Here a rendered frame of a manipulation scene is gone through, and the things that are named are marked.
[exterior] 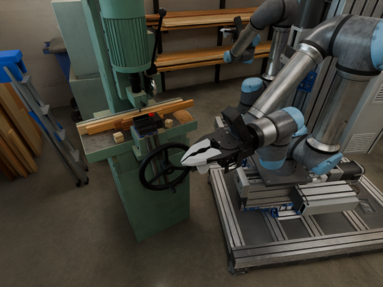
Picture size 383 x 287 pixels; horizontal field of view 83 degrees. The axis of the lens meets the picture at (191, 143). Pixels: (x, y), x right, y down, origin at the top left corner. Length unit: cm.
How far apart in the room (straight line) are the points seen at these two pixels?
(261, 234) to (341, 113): 100
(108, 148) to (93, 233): 96
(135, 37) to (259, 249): 133
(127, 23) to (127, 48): 9
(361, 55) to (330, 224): 129
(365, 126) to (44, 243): 217
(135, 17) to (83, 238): 154
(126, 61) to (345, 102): 85
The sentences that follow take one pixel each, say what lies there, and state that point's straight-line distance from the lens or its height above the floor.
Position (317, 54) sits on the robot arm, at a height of 136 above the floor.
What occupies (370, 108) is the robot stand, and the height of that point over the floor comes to 106.
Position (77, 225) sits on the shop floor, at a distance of 203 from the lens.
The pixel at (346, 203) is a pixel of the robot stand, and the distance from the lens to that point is 126.
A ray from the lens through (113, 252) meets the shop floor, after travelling 181.
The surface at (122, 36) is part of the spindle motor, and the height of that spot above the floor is 135.
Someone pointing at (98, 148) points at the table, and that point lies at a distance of 113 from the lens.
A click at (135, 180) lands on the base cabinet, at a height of 62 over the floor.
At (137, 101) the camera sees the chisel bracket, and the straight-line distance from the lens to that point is 116.
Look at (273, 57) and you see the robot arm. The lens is 141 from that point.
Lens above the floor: 156
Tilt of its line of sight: 38 degrees down
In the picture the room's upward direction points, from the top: straight up
